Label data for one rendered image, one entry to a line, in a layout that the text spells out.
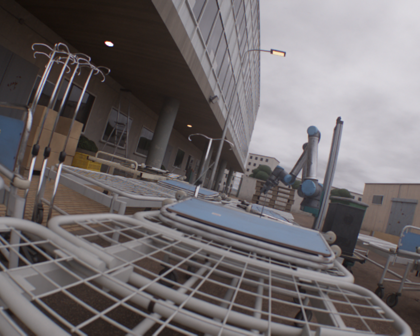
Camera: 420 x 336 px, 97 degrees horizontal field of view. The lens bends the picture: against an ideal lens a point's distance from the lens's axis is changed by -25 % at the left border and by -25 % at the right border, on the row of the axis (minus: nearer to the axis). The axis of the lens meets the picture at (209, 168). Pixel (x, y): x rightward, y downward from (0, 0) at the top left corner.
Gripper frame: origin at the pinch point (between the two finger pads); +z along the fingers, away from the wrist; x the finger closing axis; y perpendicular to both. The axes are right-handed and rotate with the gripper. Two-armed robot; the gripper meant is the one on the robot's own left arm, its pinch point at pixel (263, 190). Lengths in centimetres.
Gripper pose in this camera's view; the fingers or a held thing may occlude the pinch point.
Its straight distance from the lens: 280.0
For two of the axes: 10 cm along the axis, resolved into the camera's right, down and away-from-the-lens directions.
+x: -4.7, -0.6, -8.8
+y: -7.0, -5.8, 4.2
